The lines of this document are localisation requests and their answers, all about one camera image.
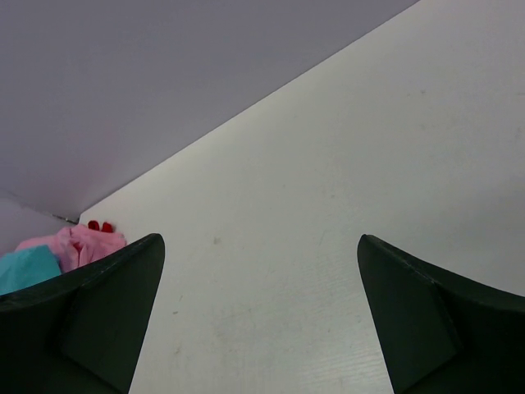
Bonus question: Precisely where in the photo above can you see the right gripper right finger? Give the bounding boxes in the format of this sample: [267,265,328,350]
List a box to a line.
[357,235,524,393]

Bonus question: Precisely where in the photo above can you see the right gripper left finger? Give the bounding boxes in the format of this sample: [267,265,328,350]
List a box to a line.
[1,234,165,393]

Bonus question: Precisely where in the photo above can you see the teal t-shirt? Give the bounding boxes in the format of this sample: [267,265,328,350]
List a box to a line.
[1,245,62,296]

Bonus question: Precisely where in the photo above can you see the pink folded t-shirt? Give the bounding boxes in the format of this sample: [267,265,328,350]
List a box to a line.
[16,225,127,273]

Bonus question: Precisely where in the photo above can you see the red folded t-shirt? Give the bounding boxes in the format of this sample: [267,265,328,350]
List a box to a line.
[88,220,114,233]

